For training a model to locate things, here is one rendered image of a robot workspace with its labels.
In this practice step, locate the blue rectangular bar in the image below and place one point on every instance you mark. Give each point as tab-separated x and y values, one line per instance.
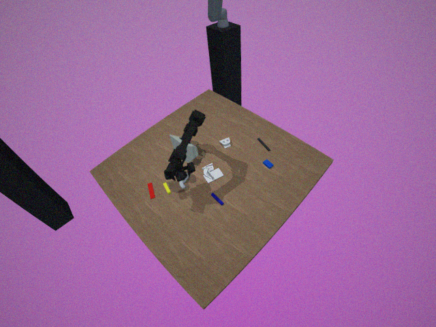
217	199

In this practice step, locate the red flat bar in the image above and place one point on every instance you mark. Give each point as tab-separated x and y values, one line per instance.
152	195

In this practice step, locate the blue rectangular block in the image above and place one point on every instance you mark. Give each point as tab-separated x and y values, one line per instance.
268	164

